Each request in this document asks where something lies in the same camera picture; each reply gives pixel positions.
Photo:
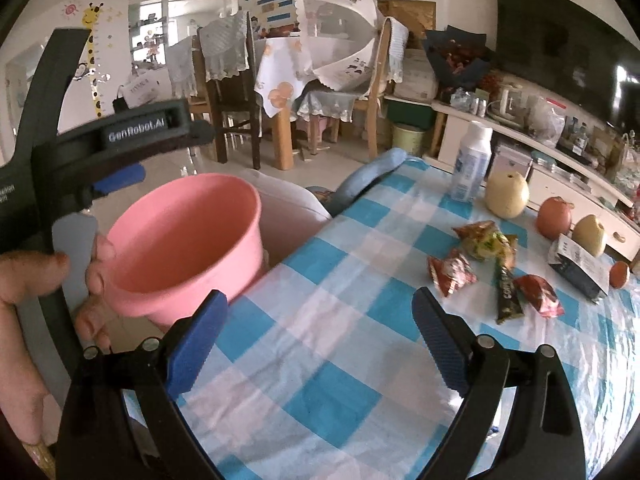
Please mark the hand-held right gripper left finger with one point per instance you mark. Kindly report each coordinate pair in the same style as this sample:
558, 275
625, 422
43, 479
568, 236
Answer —
197, 350

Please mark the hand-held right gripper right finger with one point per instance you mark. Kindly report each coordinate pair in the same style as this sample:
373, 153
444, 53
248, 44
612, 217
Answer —
442, 340

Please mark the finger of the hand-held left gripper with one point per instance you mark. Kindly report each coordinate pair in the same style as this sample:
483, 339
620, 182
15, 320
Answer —
120, 179
202, 134

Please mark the pink plastic bin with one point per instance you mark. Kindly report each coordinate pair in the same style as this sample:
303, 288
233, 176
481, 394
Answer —
175, 240

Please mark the red cartoon snack packet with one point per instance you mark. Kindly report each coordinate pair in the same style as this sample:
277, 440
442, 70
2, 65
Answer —
450, 272
540, 295

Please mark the person's left hand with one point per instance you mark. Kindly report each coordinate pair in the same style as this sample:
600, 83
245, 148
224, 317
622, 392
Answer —
22, 280

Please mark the dark wooden chair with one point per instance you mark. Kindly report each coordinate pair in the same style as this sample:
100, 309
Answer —
235, 105

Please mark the white lace chair cover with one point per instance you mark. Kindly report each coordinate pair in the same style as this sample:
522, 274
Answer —
225, 45
397, 50
182, 70
325, 105

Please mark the dark stick drink sachet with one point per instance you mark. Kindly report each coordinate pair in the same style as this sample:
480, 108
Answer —
509, 300

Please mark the wooden dining table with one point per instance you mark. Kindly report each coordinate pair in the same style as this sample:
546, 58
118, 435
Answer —
283, 140

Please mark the blue white checked tablecloth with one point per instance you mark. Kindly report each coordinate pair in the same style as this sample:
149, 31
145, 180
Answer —
350, 310

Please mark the white printed tablecloth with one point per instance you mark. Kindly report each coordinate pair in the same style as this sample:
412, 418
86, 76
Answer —
280, 75

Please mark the green yellow snack wrapper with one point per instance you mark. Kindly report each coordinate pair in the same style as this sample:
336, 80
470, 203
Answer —
482, 240

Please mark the white display shelf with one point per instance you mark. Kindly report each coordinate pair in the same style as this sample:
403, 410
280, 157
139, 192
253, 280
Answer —
150, 35

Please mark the pale pink stool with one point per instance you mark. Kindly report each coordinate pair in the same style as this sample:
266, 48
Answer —
290, 210

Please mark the giraffe height chart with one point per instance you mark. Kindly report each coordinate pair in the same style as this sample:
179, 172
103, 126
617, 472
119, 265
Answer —
95, 60

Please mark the large yellow pear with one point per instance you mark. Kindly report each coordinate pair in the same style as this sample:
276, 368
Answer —
507, 195

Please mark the blue chair back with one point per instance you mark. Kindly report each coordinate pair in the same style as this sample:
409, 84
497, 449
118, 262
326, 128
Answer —
360, 175

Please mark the red apple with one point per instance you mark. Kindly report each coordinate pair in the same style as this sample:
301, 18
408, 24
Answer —
554, 219

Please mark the white mesh food cover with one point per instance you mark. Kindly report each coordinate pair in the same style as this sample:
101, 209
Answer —
340, 35

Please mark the light wooden chair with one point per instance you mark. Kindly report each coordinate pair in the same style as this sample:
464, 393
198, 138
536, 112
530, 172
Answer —
372, 110

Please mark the white milk bottle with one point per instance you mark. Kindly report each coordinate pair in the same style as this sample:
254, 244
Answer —
470, 165

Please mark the small yellow pear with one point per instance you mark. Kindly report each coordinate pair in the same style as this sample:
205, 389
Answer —
589, 235

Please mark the orange tangerine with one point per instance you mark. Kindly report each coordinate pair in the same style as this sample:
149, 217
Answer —
620, 275

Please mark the white storage case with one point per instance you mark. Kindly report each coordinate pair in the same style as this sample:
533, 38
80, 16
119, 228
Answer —
512, 162

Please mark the white television cabinet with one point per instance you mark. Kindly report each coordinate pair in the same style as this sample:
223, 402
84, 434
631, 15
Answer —
590, 205

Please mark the yellow-green waste bin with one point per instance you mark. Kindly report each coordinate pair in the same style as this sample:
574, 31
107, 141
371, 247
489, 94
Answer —
407, 141

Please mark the dark green box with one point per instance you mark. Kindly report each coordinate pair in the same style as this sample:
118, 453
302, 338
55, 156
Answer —
410, 114

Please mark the white sack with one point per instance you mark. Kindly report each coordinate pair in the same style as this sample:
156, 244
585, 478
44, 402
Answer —
417, 77

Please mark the cork notice board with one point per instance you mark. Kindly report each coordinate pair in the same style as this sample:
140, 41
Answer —
405, 22

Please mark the pack of small bottles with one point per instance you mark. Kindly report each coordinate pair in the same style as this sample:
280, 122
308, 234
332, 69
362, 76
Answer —
469, 102

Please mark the clear plastic bag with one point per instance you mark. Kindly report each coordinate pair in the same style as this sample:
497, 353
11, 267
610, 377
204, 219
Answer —
545, 117

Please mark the glass kettle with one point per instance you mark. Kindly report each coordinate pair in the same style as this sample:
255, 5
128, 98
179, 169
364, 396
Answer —
506, 102

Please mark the clear water bottle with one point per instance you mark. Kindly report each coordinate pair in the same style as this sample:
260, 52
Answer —
572, 130
584, 133

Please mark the dark wrapped bouquet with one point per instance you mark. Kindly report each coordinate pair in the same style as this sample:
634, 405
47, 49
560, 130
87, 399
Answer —
457, 60

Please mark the black television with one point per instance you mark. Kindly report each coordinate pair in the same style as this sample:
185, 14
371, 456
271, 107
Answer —
560, 45

